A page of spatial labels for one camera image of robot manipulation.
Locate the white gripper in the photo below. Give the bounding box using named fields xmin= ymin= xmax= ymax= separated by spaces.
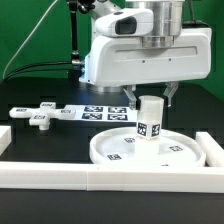
xmin=87 ymin=28 xmax=212 ymax=110

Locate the white round table top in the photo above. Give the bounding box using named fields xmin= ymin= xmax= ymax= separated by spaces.
xmin=89 ymin=127 xmax=206 ymax=167

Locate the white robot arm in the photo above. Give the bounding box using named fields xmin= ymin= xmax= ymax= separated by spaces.
xmin=80 ymin=0 xmax=212 ymax=109

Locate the white marker sheet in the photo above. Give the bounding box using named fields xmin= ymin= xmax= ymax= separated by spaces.
xmin=65 ymin=105 xmax=137 ymax=122

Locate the white cross-shaped table base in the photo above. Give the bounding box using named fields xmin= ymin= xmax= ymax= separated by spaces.
xmin=9 ymin=102 xmax=75 ymax=131

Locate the white right fence rail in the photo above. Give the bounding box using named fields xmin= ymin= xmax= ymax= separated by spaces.
xmin=195 ymin=132 xmax=224 ymax=167

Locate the white fence rail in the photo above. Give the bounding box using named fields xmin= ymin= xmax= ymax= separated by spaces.
xmin=0 ymin=162 xmax=224 ymax=193
xmin=195 ymin=132 xmax=224 ymax=167
xmin=0 ymin=126 xmax=12 ymax=156

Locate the black camera stand pole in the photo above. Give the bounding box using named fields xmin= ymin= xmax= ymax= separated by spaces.
xmin=66 ymin=0 xmax=82 ymax=66

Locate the black cable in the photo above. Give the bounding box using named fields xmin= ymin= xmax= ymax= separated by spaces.
xmin=0 ymin=60 xmax=74 ymax=84

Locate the white cable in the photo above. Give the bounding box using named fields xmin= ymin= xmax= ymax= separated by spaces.
xmin=1 ymin=0 xmax=60 ymax=80

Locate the white left fence rail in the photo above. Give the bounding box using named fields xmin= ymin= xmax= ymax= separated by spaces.
xmin=0 ymin=126 xmax=12 ymax=156

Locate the white front fence rail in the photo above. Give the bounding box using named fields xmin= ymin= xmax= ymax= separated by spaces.
xmin=0 ymin=162 xmax=224 ymax=193

